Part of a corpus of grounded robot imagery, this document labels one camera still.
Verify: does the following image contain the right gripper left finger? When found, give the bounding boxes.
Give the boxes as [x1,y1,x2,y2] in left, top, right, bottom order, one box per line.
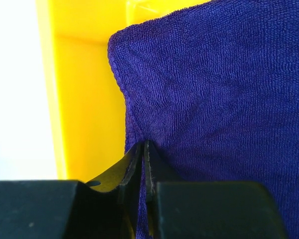
[0,143,143,239]

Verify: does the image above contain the yellow plastic tray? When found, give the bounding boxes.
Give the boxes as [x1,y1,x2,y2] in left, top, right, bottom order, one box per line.
[36,0,215,181]

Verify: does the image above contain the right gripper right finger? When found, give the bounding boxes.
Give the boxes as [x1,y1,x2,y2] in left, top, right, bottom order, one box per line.
[144,141,288,239]

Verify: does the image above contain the purple towel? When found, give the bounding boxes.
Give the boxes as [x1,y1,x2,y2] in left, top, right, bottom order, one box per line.
[108,0,299,239]

